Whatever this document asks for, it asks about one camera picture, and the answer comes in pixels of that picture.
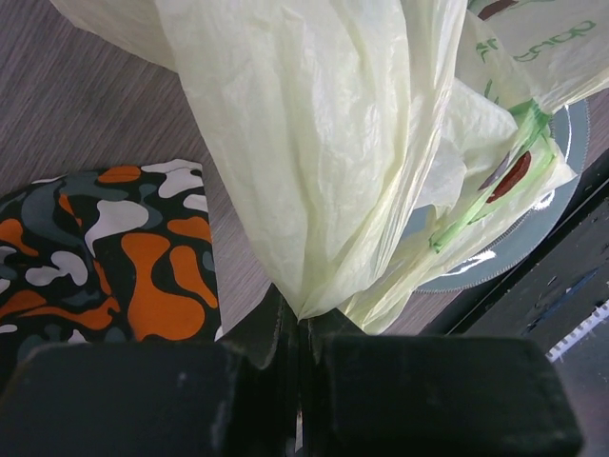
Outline grey-blue round plate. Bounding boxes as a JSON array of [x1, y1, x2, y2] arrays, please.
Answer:
[[416, 100, 590, 293]]

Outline orange camouflage patterned cloth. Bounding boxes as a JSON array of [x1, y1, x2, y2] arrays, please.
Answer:
[[1, 159, 222, 380]]

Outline white cable duct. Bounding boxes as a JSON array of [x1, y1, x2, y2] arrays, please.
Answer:
[[546, 302, 608, 363]]

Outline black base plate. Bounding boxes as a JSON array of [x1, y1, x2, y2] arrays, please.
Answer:
[[422, 155, 608, 349]]

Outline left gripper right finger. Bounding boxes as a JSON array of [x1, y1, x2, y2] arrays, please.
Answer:
[[299, 310, 583, 456]]

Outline pale green plastic bag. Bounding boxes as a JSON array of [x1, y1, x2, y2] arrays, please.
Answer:
[[56, 1, 608, 334]]

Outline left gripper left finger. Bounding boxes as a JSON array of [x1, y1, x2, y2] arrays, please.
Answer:
[[1, 288, 298, 456]]

